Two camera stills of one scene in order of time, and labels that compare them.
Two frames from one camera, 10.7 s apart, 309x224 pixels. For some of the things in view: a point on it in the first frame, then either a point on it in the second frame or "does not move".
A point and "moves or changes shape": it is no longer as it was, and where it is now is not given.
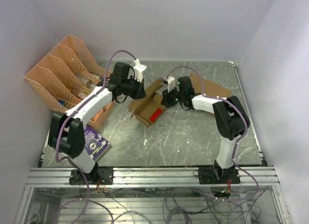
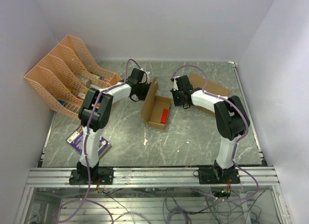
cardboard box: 144,107 moves or changes shape
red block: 155,114 → 164,116
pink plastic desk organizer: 66,75 does not move
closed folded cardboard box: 210,88 does not move
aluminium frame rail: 267,176 does not move
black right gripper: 167,100 → 176,103
